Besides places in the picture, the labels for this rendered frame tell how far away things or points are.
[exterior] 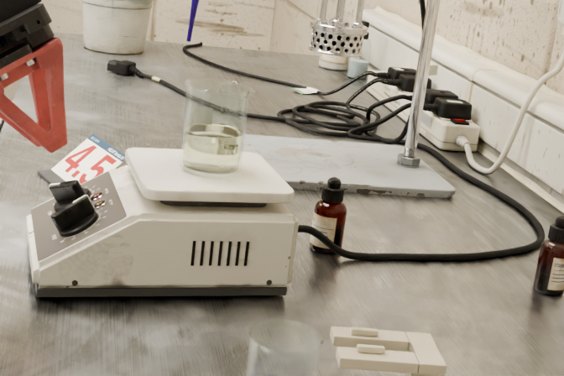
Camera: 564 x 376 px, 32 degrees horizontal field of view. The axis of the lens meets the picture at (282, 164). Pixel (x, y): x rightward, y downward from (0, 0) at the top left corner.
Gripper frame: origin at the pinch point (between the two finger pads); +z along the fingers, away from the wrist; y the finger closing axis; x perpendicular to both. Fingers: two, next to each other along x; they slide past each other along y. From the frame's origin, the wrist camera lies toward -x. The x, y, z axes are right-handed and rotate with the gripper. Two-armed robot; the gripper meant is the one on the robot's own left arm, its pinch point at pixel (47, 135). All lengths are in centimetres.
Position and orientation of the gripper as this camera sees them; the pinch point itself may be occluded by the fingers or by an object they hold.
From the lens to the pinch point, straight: 74.0
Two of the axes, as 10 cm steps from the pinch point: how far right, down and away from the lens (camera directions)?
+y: -4.8, -1.4, 8.7
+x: -7.9, 5.1, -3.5
